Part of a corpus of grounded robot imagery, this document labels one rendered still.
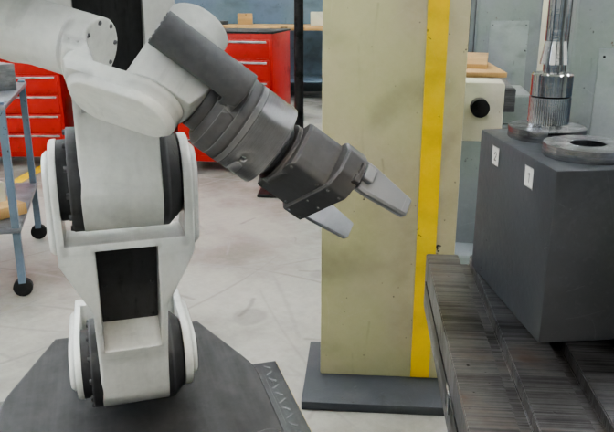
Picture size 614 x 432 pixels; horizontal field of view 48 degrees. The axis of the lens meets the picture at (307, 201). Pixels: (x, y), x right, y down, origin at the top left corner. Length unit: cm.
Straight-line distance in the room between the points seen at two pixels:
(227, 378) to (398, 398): 104
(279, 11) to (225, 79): 879
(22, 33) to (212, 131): 21
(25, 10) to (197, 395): 79
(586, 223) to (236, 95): 37
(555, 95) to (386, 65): 127
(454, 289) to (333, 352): 151
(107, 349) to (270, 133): 55
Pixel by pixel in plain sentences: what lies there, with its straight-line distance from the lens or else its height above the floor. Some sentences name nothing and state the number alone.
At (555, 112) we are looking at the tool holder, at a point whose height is 112.
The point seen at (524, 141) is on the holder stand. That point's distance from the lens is 84.
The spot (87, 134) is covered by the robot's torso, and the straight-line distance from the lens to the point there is 92.
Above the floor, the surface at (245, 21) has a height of 92.
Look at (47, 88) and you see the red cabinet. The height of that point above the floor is 60.
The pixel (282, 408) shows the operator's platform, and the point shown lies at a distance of 156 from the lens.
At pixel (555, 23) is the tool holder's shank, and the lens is 85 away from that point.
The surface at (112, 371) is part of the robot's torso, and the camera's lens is 113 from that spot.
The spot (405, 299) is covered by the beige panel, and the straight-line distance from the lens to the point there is 228.
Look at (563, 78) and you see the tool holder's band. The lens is 85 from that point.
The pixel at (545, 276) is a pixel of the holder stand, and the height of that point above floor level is 98.
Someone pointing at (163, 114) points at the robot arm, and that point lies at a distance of 63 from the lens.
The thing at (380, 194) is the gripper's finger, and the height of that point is 107.
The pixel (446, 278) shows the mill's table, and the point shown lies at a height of 90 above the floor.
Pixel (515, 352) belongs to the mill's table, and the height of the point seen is 90.
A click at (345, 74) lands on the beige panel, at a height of 103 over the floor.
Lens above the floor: 125
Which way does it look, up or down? 17 degrees down
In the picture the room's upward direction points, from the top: straight up
